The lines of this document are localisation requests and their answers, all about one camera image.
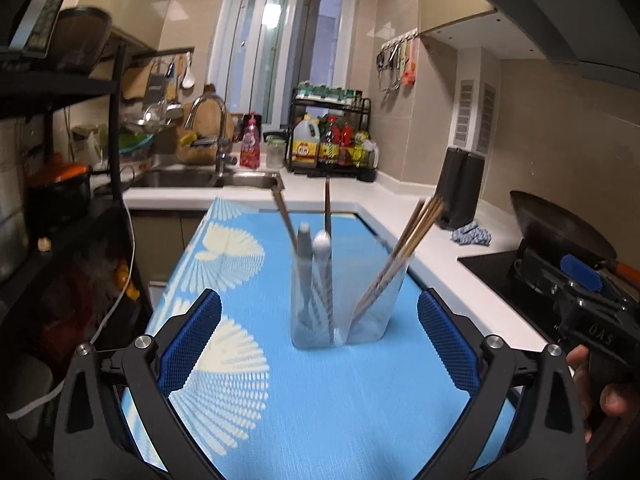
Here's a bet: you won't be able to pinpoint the white ceramic spoon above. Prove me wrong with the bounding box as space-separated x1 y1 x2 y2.
312 229 336 346

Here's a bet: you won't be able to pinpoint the orange hanging kitchen tool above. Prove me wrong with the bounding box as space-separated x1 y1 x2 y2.
402 40 417 86

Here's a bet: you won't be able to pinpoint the glass jar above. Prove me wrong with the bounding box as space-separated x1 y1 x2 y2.
265 132 287 170

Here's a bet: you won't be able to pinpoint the white electric kettle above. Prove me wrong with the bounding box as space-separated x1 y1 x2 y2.
72 125 103 166

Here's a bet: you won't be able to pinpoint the dark sauce bottle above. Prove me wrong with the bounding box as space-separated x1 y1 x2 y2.
320 116 343 166

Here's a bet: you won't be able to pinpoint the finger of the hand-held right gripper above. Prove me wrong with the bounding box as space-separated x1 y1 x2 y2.
512 247 568 302
559 254 623 306

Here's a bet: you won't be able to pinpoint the dark range hood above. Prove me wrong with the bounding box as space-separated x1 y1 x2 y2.
457 0 640 83

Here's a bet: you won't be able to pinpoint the blue white dishcloth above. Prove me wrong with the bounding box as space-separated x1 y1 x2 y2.
450 222 492 247

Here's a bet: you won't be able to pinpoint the clear plastic utensil container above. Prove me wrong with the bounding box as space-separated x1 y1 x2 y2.
290 247 416 351

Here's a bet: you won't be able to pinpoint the metal colander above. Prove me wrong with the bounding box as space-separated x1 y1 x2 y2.
122 102 183 133

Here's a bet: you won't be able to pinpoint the black wok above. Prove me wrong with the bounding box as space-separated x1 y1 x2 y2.
510 190 640 286

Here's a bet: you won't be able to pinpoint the metal box grater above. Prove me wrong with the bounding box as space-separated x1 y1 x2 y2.
145 62 168 106

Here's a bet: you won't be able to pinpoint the row of spice jars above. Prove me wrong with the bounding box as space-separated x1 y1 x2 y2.
295 81 363 102

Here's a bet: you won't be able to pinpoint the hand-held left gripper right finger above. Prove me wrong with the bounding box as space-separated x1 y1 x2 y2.
416 287 588 480

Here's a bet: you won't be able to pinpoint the metal kitchen faucet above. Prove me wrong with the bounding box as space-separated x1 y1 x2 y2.
184 94 238 176

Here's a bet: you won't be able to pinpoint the dark brown pot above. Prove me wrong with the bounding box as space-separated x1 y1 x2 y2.
55 6 113 73

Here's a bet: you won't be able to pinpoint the black gas stove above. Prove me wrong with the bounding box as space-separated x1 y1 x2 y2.
457 247 566 341

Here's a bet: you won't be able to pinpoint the white vent grille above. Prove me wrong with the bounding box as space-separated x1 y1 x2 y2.
477 84 497 153
454 80 475 143

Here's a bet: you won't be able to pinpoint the red dish soap bottle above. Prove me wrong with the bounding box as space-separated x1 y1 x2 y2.
239 111 263 170

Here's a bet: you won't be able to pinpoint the metal fork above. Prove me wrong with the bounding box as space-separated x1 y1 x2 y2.
292 222 316 346

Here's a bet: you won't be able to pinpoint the steel kitchen sink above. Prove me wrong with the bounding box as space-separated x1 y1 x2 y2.
122 167 286 192

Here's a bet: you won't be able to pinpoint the hanging metal kitchen scissors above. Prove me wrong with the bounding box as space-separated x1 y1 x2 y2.
376 45 403 93

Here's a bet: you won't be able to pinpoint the wooden cutting board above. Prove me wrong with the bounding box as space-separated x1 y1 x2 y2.
175 90 236 166

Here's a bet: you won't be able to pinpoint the black metal shelf rack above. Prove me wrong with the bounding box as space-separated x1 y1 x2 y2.
0 42 196 321

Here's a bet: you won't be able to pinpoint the white framed window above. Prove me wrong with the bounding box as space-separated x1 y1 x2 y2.
215 0 358 126

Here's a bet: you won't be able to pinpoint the black pot with orange lid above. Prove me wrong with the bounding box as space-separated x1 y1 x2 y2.
25 162 93 228

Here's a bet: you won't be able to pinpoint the yellow label oil jug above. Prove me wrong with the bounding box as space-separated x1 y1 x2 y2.
291 114 321 168

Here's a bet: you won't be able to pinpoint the green plastic basin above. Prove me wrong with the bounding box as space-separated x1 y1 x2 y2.
117 130 156 153

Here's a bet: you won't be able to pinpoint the black wire spice rack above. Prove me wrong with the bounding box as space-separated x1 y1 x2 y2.
286 97 379 181

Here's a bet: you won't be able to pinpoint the blue printed tablecloth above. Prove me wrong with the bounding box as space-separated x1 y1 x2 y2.
120 196 518 480

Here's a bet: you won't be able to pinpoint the bunch of wooden chopsticks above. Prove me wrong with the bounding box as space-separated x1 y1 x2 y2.
352 195 447 321

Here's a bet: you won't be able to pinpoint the black knife block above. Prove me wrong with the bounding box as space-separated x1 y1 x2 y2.
436 146 487 231

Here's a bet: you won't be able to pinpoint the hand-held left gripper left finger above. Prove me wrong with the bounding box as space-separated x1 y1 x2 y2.
52 287 223 480

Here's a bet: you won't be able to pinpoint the white cable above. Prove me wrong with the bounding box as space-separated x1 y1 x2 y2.
7 200 138 418

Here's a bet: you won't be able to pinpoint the person's right hand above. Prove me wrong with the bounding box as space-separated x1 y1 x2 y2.
566 344 640 443

